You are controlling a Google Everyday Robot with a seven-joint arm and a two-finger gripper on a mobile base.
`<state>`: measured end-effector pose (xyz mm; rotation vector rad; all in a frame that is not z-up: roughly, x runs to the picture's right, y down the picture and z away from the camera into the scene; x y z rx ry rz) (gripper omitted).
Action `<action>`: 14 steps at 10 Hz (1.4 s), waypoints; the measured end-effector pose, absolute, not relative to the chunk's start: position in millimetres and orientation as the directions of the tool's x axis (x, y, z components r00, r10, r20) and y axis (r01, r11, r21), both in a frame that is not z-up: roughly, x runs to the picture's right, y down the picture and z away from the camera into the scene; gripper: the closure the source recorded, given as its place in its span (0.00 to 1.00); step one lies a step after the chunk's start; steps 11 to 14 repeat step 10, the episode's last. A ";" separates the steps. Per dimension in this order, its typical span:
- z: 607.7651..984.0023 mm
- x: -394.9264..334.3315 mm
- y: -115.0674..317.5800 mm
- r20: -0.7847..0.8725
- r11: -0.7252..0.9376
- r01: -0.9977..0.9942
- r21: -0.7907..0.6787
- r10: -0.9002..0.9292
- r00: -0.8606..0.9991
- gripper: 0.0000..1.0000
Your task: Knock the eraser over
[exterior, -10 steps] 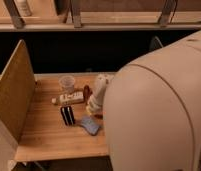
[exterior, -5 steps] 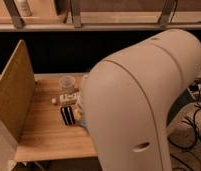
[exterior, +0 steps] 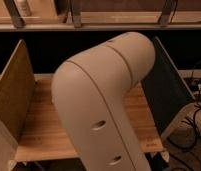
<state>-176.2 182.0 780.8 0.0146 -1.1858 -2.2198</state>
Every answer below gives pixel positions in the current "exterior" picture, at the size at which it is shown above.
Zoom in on left wooden side panel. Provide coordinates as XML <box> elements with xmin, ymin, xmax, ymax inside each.
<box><xmin>0</xmin><ymin>40</ymin><xmax>35</xmax><ymax>171</ymax></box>

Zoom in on wooden back shelf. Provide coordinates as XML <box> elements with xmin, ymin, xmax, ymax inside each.
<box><xmin>0</xmin><ymin>0</ymin><xmax>201</xmax><ymax>31</ymax></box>

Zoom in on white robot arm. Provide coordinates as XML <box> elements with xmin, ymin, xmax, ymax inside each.
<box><xmin>52</xmin><ymin>32</ymin><xmax>155</xmax><ymax>171</ymax></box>

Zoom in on black cables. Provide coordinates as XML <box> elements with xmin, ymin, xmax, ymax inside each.
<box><xmin>165</xmin><ymin>56</ymin><xmax>201</xmax><ymax>171</ymax></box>

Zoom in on white bottle on shelf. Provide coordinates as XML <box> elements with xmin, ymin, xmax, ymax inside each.
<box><xmin>17</xmin><ymin>0</ymin><xmax>31</xmax><ymax>17</ymax></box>

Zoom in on right dark side panel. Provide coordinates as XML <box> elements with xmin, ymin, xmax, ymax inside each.
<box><xmin>142</xmin><ymin>37</ymin><xmax>195</xmax><ymax>140</ymax></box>

